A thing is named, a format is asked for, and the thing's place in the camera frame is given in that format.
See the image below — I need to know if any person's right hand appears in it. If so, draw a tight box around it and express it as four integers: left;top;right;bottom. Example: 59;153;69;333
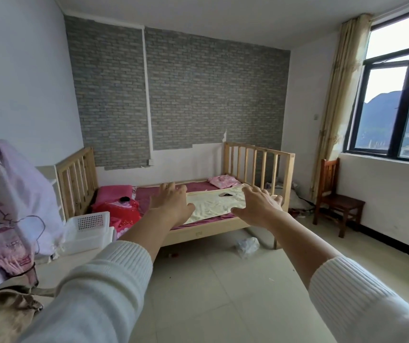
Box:
231;185;284;229

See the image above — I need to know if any person's left hand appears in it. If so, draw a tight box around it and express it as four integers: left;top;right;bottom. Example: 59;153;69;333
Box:
150;182;196;228

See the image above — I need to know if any person's left forearm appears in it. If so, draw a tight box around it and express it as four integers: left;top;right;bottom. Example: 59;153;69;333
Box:
18;210;180;343

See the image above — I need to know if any person's right forearm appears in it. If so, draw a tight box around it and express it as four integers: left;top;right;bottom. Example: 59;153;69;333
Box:
260;212;409;343

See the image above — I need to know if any cream blanket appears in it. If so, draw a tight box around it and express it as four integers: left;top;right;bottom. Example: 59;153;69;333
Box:
182;183;251;225

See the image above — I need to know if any folded pink patterned cloth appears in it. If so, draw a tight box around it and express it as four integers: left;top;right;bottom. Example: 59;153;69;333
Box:
207;174;242;188

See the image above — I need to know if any crumpled clear plastic bag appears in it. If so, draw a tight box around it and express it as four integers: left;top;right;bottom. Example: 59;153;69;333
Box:
234;237;261;260

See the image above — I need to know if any magenta bed sheet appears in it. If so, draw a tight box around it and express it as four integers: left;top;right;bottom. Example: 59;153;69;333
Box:
133;180;239;231

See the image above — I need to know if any white sack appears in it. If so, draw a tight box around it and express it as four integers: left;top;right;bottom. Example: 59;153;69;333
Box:
264;178;315;215

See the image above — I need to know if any red fabric bundle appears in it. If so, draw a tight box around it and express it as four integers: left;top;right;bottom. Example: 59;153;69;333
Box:
91;198;143;240

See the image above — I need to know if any pink pillow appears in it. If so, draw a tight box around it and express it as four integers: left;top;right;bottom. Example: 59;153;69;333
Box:
96;185;138;205

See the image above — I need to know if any white plastic storage box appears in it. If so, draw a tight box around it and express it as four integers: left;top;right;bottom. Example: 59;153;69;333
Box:
57;226;116;257

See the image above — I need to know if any dark wooden chair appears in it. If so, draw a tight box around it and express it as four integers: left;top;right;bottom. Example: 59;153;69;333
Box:
313;158;366;238

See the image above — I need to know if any white perforated plastic basket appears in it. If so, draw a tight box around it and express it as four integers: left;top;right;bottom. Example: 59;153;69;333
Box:
61;212;111;255

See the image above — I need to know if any white shelf unit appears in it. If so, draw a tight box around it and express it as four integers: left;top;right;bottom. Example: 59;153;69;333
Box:
36;164;66;223

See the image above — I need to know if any beige curtain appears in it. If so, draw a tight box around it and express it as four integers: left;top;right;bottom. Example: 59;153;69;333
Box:
310;13;372;205

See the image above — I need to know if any pink floral bedding bundle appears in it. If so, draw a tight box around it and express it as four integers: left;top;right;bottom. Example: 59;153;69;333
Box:
0;129;66;296

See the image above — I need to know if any dark framed window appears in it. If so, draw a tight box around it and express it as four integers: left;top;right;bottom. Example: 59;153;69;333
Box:
344;3;409;162

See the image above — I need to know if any tan fabric bag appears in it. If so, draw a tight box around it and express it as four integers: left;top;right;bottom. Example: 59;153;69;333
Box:
0;285;45;343

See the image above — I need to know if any light wooden bed frame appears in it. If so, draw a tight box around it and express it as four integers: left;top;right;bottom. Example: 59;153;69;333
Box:
55;141;296;250

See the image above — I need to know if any white wall conduit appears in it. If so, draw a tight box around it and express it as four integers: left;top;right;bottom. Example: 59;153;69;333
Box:
141;28;155;160

